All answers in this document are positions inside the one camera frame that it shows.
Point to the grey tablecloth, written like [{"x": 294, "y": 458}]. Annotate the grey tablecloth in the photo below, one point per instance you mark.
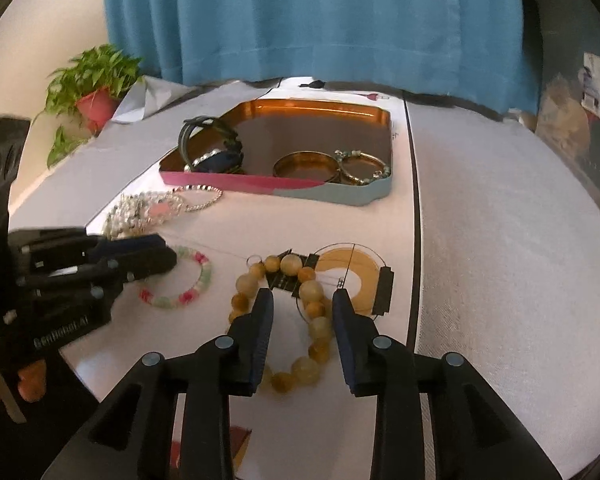
[{"x": 505, "y": 260}]

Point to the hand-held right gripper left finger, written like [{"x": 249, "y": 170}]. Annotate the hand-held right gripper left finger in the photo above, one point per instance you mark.
[{"x": 260, "y": 340}]

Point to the copper tray pink blue rim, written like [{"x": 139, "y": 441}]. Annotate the copper tray pink blue rim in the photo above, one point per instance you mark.
[{"x": 305, "y": 125}]

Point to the green potted plant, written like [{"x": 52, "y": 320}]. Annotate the green potted plant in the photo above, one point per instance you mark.
[{"x": 92, "y": 95}]

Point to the white lamp-print table runner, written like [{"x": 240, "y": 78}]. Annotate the white lamp-print table runner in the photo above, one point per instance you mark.
[{"x": 290, "y": 222}]

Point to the blue curtain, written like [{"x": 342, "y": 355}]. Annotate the blue curtain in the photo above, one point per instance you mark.
[{"x": 305, "y": 20}]

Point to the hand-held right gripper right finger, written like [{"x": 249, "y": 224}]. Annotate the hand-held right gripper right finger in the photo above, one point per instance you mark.
[{"x": 345, "y": 340}]

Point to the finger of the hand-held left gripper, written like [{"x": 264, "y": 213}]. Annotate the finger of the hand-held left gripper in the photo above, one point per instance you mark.
[
  {"x": 150, "y": 262},
  {"x": 135, "y": 242}
]

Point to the wide gold bangle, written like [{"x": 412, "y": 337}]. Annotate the wide gold bangle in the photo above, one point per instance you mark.
[{"x": 305, "y": 160}]

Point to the person's left hand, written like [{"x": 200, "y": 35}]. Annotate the person's left hand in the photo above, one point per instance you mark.
[{"x": 32, "y": 382}]

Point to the thin gold beaded bangle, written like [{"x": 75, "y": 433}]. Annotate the thin gold beaded bangle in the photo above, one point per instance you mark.
[{"x": 365, "y": 180}]

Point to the clear storage bin purple lid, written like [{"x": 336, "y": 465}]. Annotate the clear storage bin purple lid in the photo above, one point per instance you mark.
[{"x": 570, "y": 120}]

